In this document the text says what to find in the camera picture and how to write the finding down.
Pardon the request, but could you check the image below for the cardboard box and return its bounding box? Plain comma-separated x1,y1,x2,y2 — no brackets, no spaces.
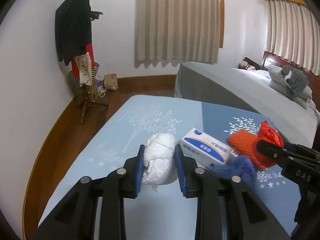
72,85,99,100

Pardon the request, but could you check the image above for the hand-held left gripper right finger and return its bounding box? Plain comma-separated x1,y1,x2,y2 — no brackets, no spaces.
174,144,292,240

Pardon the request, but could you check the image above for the folded grey duvet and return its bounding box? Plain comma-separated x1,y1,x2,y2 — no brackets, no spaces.
270,79,313,109

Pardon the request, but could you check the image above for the bed with grey sheet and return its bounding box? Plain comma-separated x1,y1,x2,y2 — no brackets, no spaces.
174,61,320,150

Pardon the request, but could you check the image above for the wide beige curtain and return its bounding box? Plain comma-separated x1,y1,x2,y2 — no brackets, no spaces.
134,0,220,68

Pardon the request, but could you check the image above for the beige tote bag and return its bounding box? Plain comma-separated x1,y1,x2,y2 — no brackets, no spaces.
75,52,92,88

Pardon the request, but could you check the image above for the blue plastic bag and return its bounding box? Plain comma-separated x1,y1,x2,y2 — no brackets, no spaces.
216,155,257,192

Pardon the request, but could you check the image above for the narrow beige curtain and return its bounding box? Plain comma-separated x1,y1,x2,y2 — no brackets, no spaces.
265,0,320,77

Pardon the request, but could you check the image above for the striped bag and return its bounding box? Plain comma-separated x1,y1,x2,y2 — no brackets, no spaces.
70,62,100,89

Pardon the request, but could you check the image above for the red plastic bag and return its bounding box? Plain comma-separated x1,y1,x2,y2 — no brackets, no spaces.
251,120,284,168

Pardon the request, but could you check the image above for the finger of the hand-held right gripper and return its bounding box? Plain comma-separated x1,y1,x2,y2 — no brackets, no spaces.
256,139,288,165
284,142,320,160

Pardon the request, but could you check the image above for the dark grey blanket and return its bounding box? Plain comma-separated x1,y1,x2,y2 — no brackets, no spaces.
280,65,308,97

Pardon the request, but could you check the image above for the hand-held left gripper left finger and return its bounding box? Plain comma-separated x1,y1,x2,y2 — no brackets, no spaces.
30,144,146,240

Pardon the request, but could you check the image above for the black jacket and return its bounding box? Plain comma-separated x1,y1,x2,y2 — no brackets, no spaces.
55,0,92,66

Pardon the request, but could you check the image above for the blue printed tablecloth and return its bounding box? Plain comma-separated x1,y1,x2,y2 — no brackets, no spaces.
37,94,313,240

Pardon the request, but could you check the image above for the white paper ball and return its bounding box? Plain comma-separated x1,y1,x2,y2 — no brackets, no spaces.
142,132,178,188

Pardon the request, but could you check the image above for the brown paper bag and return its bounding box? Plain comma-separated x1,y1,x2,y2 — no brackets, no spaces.
104,74,118,90

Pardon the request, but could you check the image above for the orange foam net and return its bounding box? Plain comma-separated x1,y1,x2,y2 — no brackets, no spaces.
226,129,265,169

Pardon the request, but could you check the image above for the wooden coat rack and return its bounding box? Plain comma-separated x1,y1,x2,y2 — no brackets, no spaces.
69,0,109,124

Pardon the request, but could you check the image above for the wooden headboard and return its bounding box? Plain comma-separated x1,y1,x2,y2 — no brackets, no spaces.
260,51,320,77

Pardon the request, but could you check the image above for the white and blue box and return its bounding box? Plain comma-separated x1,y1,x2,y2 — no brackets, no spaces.
180,127,232,167

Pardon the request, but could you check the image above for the purple packet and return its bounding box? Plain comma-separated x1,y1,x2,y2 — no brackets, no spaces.
96,79,105,97

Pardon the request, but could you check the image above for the wooden window frame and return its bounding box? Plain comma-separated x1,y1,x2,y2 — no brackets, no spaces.
218,0,225,48

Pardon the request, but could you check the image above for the grey pillow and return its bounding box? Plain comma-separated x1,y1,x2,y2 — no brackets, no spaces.
268,65,285,81

